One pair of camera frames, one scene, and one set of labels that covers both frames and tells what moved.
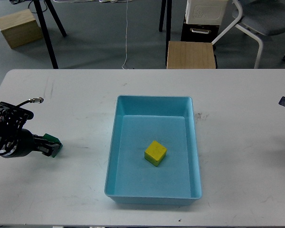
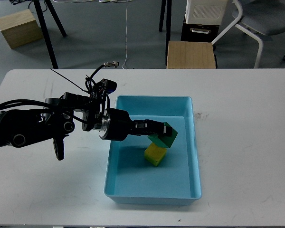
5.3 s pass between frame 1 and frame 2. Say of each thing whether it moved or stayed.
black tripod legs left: stayed
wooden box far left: stayed
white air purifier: stayed
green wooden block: moved
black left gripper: moved
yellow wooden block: stayed
